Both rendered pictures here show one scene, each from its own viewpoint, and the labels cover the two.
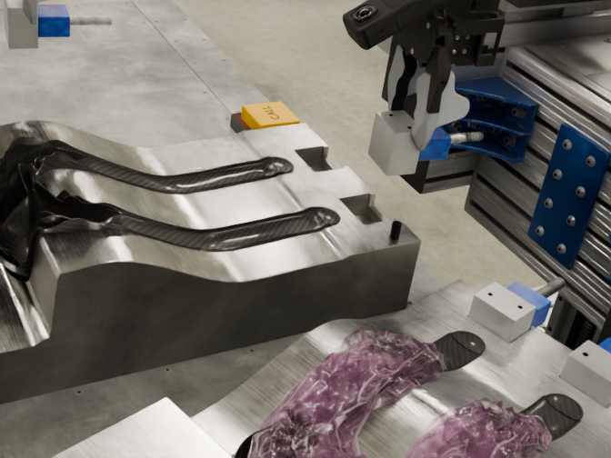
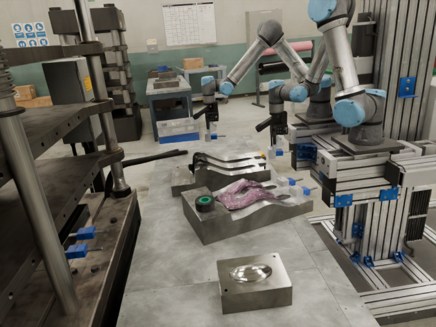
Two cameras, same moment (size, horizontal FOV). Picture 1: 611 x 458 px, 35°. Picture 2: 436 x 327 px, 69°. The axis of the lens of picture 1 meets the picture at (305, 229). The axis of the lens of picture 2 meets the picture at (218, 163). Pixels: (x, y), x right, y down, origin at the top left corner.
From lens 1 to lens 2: 0.80 m
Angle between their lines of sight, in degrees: 27
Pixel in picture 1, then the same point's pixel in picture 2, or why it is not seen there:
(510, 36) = (312, 132)
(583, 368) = (292, 189)
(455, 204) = not seen: hidden behind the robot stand
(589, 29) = (336, 130)
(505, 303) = (282, 179)
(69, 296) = (197, 174)
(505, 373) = (278, 191)
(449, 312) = (272, 182)
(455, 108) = (280, 143)
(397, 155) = (270, 154)
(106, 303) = (204, 176)
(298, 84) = not seen: hidden behind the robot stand
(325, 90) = not seen: hidden behind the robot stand
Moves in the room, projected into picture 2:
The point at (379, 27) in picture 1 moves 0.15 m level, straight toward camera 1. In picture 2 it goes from (260, 128) to (248, 136)
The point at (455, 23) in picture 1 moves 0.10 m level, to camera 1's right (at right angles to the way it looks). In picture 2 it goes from (276, 126) to (296, 126)
